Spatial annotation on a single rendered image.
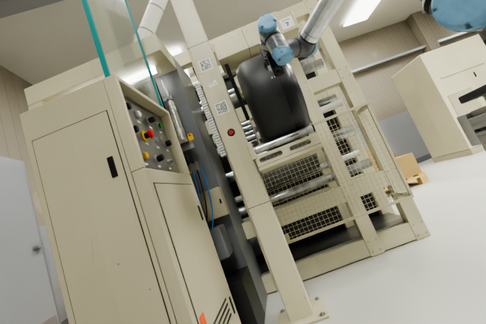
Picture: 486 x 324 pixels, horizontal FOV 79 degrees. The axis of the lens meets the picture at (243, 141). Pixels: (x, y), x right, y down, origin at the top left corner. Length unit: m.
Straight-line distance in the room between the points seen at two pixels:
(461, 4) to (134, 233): 1.06
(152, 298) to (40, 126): 0.74
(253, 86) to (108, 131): 0.77
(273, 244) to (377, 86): 7.16
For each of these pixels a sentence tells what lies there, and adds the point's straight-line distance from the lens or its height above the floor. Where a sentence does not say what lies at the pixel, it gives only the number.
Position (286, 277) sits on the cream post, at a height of 0.22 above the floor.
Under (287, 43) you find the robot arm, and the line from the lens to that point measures 1.18.
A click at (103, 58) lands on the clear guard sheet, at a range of 1.25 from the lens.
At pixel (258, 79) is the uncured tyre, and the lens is 1.57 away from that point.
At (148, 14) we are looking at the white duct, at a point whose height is 2.20.
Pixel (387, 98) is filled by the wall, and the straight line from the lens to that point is 8.48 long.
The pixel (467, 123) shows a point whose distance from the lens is 1.01.
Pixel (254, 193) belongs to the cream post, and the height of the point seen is 0.69.
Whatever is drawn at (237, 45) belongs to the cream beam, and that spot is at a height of 1.69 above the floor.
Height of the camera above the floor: 0.67
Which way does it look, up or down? 11 degrees up
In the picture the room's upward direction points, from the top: 21 degrees counter-clockwise
